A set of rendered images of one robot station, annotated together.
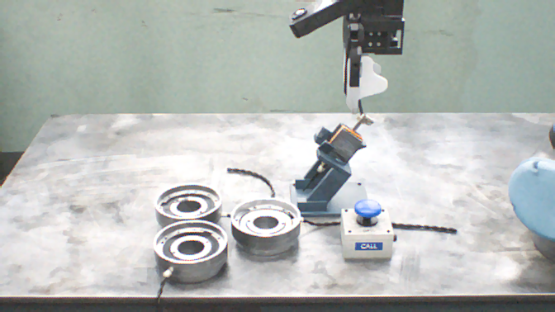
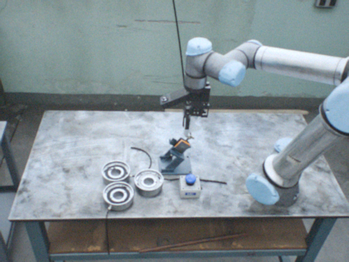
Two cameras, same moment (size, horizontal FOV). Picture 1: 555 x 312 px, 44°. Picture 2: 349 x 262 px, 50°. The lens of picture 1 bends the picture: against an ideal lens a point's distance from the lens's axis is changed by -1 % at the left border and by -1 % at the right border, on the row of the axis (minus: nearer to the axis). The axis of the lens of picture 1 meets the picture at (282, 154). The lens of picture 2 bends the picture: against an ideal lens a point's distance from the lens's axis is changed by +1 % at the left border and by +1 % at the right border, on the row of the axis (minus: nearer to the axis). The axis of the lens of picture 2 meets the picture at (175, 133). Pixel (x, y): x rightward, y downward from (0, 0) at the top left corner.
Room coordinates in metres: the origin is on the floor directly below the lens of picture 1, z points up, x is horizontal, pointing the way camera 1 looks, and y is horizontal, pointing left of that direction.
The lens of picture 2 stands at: (-0.06, 0.04, 1.86)
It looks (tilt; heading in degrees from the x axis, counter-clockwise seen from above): 40 degrees down; 354
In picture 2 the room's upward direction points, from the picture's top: 5 degrees clockwise
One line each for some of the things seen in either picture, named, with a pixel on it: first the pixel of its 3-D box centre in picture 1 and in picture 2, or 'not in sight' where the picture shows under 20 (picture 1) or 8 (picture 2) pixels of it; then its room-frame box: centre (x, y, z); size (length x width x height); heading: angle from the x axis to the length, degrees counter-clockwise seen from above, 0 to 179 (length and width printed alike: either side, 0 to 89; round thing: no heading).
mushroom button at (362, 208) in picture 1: (367, 218); (190, 181); (0.86, -0.13, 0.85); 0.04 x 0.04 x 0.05
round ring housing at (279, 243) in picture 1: (266, 227); (148, 183); (0.88, 0.02, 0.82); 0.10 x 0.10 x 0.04
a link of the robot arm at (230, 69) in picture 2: not in sight; (227, 67); (0.94, -0.21, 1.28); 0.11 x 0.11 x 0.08; 47
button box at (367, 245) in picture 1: (369, 232); (191, 186); (0.86, -0.13, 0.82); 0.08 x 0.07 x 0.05; 90
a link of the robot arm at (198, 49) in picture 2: not in sight; (198, 57); (0.99, -0.13, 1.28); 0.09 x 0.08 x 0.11; 47
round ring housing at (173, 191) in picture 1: (188, 210); (116, 173); (0.93, 0.15, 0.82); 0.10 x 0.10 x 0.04
